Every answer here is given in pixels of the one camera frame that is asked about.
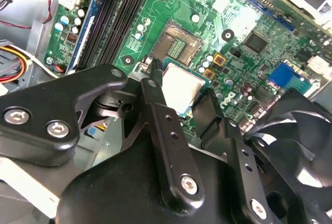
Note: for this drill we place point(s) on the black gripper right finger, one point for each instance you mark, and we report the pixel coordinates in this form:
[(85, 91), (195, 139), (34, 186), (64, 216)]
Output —
[(252, 187)]

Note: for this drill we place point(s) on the silver CPU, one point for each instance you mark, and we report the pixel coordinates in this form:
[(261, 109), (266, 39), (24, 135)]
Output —
[(181, 89)]

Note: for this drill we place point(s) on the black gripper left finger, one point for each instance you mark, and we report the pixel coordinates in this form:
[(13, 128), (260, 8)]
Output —
[(168, 143)]

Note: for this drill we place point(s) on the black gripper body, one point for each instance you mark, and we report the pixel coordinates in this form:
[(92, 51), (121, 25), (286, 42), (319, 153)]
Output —
[(129, 195)]

